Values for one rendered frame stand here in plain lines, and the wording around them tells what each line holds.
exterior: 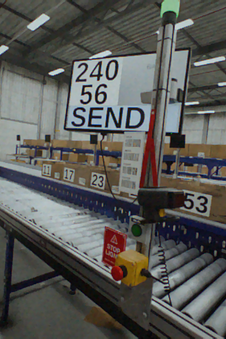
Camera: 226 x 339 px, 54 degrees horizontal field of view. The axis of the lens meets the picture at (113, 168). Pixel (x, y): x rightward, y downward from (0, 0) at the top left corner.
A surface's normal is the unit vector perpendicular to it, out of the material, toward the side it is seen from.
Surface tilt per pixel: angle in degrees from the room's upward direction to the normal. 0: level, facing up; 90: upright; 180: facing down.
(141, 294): 90
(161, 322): 90
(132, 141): 90
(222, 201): 91
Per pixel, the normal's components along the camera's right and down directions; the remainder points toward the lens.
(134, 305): -0.70, -0.04
